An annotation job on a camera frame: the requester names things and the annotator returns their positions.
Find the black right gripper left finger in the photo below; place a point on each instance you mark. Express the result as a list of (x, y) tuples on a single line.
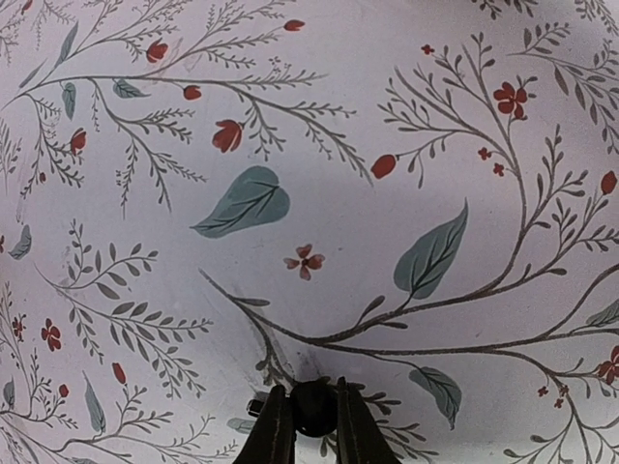
[(271, 440)]

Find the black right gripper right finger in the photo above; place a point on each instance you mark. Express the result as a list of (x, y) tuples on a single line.
[(359, 439)]

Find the black earbud further back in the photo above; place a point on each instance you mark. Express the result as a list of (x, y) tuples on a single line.
[(314, 408)]

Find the floral patterned table mat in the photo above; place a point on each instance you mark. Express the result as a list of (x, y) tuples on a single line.
[(201, 200)]

